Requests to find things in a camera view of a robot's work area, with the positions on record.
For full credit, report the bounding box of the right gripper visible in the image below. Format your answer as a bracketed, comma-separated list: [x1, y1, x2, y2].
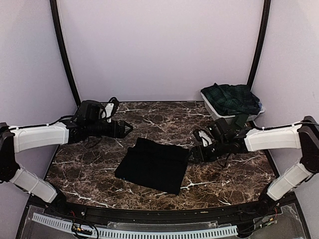
[185, 138, 228, 164]

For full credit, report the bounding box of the white laundry basket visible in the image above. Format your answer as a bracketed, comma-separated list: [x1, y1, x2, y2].
[200, 90, 266, 125]

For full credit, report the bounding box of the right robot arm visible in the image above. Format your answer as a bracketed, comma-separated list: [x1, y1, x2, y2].
[190, 116, 319, 216]

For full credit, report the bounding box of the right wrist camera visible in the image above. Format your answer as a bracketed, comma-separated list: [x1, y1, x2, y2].
[192, 118, 231, 147]

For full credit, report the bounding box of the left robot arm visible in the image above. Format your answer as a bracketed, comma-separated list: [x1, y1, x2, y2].
[0, 120, 133, 217]

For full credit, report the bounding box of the dark green plaid garment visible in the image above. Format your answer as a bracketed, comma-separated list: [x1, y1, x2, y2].
[201, 84, 262, 129]

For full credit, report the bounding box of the black front rail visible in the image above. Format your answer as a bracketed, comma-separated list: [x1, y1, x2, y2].
[44, 199, 282, 226]

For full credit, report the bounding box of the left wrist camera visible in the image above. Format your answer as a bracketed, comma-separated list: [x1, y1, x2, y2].
[74, 97, 119, 125]

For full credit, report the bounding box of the black t-shirt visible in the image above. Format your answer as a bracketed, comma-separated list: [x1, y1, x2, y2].
[115, 137, 190, 195]

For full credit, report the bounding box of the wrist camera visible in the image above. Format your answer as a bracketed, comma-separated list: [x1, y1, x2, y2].
[74, 97, 119, 125]
[192, 118, 231, 147]

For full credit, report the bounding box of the left black frame post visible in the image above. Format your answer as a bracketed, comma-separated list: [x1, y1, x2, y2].
[49, 0, 81, 106]

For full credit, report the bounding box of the white slotted cable duct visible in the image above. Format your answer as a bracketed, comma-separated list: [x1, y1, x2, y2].
[31, 213, 238, 239]

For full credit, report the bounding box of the right black frame post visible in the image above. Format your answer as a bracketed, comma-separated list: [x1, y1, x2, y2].
[247, 0, 271, 90]

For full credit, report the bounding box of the black frame post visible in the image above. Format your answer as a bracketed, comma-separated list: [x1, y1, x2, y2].
[49, 0, 81, 106]
[247, 0, 271, 90]

